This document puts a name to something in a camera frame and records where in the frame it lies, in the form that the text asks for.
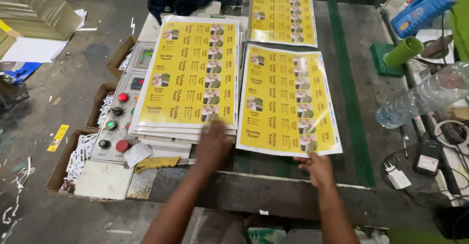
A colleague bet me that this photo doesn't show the blue plastic jug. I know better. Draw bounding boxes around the blue plastic jug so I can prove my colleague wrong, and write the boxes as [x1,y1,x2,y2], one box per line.
[391,0,457,39]

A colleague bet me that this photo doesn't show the person's right hand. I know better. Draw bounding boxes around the person's right hand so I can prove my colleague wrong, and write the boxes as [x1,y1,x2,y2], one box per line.
[293,152,336,189]

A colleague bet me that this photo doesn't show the grey machine control panel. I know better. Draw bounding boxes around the grey machine control panel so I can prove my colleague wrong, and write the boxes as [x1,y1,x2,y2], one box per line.
[89,40,159,164]

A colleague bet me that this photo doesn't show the glossy yellow printed sheet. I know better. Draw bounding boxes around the glossy yellow printed sheet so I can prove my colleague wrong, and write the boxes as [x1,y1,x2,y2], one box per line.
[235,43,343,159]
[248,0,319,48]

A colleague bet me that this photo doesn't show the white paper sheets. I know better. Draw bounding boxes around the white paper sheets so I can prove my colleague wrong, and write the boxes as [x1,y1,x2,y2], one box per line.
[0,9,88,64]

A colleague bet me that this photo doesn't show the black power adapter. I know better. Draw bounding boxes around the black power adapter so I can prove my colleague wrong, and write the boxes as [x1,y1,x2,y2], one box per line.
[413,137,443,176]

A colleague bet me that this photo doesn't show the white card scrap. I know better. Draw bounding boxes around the white card scrap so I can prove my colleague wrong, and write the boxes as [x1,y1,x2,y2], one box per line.
[123,143,154,168]

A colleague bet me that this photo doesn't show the white tape ring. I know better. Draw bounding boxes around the white tape ring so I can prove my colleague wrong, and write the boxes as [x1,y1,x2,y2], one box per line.
[434,120,469,149]

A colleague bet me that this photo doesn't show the blue plastic sheet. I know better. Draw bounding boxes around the blue plastic sheet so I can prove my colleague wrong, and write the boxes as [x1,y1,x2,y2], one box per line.
[0,62,43,87]

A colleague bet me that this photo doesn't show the clear plastic water bottle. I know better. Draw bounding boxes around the clear plastic water bottle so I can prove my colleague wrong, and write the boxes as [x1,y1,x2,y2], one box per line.
[375,61,469,130]

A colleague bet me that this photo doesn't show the green plastic cup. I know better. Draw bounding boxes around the green plastic cup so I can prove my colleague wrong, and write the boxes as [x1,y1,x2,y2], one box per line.
[383,36,425,69]

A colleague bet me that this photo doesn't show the white metal plate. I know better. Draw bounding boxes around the white metal plate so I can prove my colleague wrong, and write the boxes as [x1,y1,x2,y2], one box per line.
[74,159,135,200]

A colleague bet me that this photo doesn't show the stack of brown cardboard sheets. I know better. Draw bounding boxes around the stack of brown cardboard sheets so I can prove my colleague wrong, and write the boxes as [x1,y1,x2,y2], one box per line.
[0,0,84,42]

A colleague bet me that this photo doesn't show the cardboard box of printed cards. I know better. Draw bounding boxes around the cardboard box of printed cards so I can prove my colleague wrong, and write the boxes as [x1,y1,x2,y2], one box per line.
[106,36,139,79]
[86,81,119,129]
[46,127,100,194]

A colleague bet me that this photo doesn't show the yellow label strip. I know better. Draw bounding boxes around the yellow label strip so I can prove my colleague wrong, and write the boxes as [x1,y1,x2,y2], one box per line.
[46,124,70,152]

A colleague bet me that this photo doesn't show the green conveyor belt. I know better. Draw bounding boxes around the green conveyor belt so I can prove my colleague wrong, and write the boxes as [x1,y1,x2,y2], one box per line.
[233,0,376,188]

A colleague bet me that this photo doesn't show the stack of yellow printed sheets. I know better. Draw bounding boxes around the stack of yellow printed sheets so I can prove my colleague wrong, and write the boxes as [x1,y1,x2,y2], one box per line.
[128,15,243,150]

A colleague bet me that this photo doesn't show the person's left hand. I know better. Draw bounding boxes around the person's left hand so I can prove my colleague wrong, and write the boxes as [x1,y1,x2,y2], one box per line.
[194,120,237,171]

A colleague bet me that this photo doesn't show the white plug charger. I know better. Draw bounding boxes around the white plug charger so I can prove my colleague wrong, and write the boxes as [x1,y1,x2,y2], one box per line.
[384,161,412,190]

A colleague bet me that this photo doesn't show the yellow handled knife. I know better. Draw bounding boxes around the yellow handled knife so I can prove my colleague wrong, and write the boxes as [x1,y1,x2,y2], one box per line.
[134,157,197,174]

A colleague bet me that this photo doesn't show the green square base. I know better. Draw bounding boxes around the green square base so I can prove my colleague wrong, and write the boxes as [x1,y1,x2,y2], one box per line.
[370,43,406,78]

